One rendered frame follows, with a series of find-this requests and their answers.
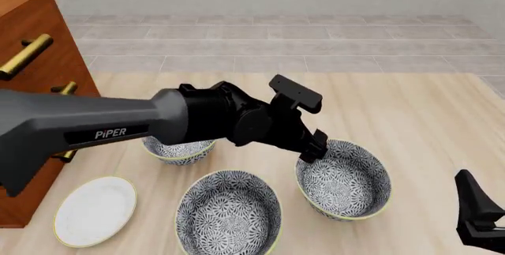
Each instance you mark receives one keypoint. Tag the small black plate on stalk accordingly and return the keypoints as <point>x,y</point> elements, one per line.
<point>298,92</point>

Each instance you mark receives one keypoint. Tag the black white patterned bowl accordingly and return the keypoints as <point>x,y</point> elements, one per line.
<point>347,187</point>
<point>229,216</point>
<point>181,152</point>

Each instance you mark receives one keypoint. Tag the white plate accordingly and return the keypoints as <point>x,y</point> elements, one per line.
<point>94,212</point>

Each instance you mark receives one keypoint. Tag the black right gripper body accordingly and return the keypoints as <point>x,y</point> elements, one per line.
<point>487,234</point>

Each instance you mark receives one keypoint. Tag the wooden cabinet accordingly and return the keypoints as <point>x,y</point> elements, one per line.
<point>43,24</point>

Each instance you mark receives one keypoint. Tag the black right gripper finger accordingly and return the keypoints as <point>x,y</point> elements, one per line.
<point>471,195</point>

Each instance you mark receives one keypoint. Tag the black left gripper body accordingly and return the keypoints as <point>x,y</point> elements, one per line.
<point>312,142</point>

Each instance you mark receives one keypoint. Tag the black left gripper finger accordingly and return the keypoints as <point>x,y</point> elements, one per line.
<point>313,156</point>

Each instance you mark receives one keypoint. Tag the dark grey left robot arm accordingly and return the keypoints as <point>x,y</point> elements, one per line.
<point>118,118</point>

